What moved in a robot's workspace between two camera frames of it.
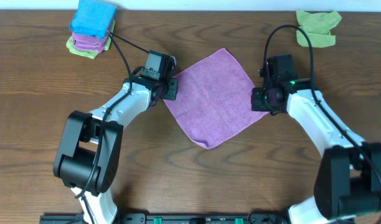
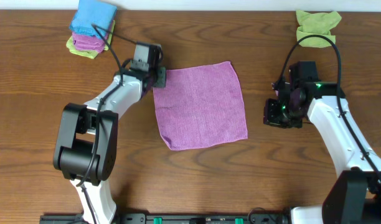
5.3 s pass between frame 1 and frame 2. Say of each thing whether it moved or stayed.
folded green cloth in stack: stayed
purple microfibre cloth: moved
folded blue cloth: stayed
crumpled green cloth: stayed
